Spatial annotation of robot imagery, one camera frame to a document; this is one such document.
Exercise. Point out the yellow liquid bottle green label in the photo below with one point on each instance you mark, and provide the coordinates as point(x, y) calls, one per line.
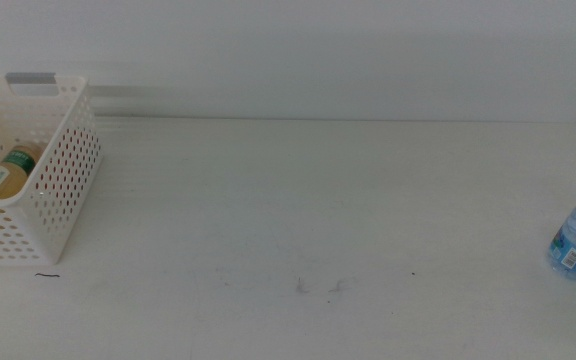
point(5, 180)

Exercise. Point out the white perforated plastic basket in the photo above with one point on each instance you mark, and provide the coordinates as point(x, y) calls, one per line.
point(33, 235)

